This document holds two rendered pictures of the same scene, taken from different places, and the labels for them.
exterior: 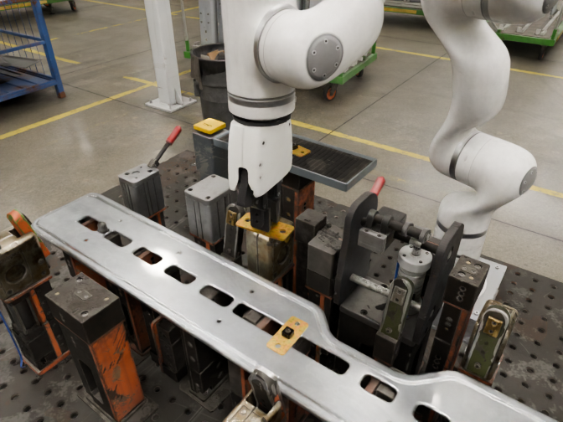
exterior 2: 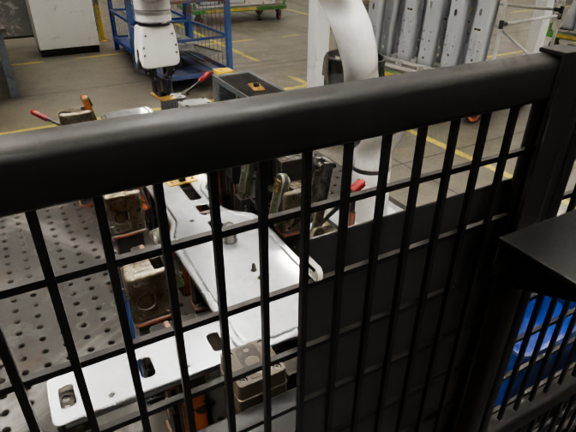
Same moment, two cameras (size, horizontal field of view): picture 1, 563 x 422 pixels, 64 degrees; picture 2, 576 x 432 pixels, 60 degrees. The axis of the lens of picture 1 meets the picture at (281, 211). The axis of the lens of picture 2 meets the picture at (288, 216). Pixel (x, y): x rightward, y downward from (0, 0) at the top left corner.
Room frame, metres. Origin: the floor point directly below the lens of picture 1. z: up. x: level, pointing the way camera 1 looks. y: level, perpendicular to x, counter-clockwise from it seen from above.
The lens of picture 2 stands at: (-0.45, -0.80, 1.62)
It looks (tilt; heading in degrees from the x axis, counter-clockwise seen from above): 30 degrees down; 25
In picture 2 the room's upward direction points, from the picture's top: straight up
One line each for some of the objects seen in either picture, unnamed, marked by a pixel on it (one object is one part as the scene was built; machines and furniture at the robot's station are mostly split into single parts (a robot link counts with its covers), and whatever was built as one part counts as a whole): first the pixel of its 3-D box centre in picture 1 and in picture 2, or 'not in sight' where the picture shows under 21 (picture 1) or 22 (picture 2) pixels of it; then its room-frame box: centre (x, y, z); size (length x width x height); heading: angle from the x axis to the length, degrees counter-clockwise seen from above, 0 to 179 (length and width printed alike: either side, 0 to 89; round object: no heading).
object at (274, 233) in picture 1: (265, 223); (162, 94); (0.55, 0.02, 1.24); 0.08 x 0.04 x 0.01; 61
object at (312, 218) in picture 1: (307, 286); not in sight; (0.77, -0.06, 0.90); 0.05 x 0.05 x 0.40; 54
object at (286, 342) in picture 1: (287, 332); (182, 179); (0.54, -0.01, 1.01); 0.08 x 0.04 x 0.01; 145
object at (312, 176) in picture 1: (291, 151); (254, 88); (0.95, -0.02, 1.16); 0.37 x 0.14 x 0.02; 54
